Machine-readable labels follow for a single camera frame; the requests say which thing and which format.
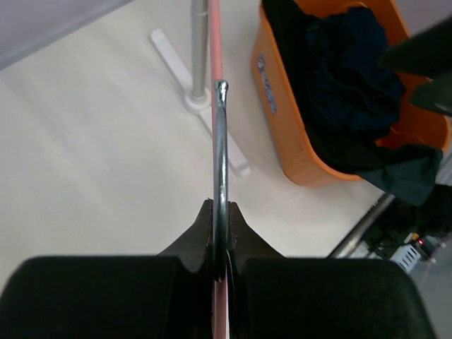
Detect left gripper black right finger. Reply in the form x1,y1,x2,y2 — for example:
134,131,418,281
229,203,436,338

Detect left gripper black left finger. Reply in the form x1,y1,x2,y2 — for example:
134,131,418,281
1,200,213,338

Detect black shorts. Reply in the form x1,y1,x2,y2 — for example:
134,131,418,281
263,1,405,178

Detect dark teal shorts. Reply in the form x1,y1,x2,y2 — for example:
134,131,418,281
356,144,443,206

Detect pink clothes hanger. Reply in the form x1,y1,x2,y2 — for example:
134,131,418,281
208,1,229,338

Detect navy blue shorts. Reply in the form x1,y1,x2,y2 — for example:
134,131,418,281
305,7,405,136

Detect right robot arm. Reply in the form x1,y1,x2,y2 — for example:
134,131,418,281
381,17,451,117

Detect metal clothes rack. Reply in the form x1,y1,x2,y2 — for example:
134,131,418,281
148,0,252,178

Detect orange plastic laundry basket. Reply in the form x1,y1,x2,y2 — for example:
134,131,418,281
251,1,451,187

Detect aluminium mounting rail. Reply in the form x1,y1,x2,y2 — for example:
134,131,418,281
327,194,395,258

